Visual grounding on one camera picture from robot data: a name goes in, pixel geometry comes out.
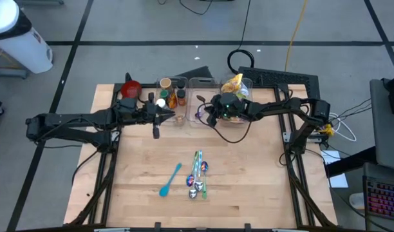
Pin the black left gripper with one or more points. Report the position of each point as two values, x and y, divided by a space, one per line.
150 112

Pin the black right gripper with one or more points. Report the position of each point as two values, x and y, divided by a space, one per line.
229 108

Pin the seasoning jar with white lid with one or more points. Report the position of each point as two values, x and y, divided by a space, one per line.
160 103

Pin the small purple iridescent spoon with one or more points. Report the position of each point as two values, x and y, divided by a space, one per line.
198 114

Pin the brown orange spice packet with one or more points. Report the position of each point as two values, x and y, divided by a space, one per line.
172 100

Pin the black metal spoon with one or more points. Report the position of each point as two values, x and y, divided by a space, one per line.
200 97

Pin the small spice jar white label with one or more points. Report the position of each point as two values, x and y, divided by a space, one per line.
179 120

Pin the jar with green lid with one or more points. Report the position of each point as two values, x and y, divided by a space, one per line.
164 94

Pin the jar with tan lid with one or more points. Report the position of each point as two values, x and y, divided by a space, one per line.
165 83

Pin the yellow ramen noodle packet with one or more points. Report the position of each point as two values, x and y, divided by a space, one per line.
232 86

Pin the teal plastic spoon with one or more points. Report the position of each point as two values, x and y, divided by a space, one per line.
163 192

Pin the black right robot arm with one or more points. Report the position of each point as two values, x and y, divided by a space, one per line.
280 108

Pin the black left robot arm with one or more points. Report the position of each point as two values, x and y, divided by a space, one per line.
71 120

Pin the clear plastic bin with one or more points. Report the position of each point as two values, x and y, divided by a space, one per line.
171 121
224 83
192 87

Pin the black angled floor panel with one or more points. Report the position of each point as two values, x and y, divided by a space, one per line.
200 72

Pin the red bowl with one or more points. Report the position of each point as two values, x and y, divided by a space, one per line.
131 90

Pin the black perforated metal panel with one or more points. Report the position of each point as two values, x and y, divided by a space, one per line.
280 77

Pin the black table edge clamp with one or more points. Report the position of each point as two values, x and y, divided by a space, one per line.
247 226
157 225

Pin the white paper sheet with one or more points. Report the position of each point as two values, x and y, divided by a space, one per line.
329 158
340 182

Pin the black desk support beam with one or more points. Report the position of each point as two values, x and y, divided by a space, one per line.
345 166

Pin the white trash can black bag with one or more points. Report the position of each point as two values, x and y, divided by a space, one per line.
23 51

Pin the grey metal floor stand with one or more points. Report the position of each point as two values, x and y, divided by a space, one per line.
10 73

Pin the white computer mouse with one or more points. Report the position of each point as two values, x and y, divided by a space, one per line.
356 201

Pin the backlit RGB keyboard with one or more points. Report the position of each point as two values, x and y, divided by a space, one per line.
383 199

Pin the black aluminium table frame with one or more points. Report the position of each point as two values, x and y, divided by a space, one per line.
118 86

